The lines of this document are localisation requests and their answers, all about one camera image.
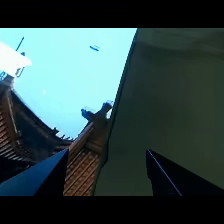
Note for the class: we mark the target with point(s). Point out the grey-green garment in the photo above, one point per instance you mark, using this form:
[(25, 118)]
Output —
[(173, 100)]

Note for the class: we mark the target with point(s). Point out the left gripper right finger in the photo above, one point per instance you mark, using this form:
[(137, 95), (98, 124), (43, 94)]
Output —
[(173, 181)]

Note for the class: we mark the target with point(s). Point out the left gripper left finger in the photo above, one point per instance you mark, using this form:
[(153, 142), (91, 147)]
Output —
[(43, 176)]

